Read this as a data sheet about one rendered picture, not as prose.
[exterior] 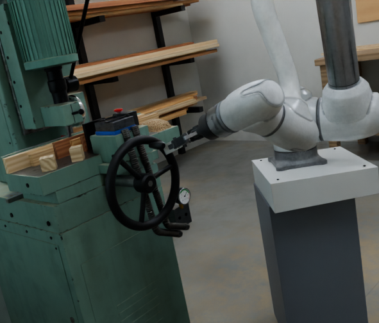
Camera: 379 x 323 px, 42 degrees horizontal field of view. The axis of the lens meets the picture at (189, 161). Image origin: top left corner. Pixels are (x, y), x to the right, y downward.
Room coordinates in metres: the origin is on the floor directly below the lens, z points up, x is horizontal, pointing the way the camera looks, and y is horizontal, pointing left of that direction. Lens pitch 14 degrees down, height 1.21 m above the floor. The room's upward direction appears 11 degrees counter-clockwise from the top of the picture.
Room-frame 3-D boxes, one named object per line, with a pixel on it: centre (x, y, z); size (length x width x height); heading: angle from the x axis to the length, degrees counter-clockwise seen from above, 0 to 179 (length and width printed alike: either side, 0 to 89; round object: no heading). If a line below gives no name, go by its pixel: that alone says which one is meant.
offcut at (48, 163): (1.47, 0.42, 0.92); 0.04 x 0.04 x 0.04; 8
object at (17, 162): (1.74, 0.36, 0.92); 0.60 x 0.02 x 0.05; 135
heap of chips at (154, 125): (1.84, 0.11, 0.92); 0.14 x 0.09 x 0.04; 45
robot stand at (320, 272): (1.75, -0.39, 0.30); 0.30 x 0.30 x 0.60; 0
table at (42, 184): (1.65, 0.27, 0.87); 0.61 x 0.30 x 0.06; 135
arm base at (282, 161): (1.77, -0.39, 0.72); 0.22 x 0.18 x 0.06; 0
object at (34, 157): (1.78, 0.30, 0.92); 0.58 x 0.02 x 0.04; 135
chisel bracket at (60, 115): (1.70, 0.40, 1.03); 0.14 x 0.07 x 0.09; 45
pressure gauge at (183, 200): (1.72, 0.05, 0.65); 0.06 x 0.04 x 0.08; 135
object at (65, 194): (1.64, 0.34, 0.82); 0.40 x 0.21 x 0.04; 135
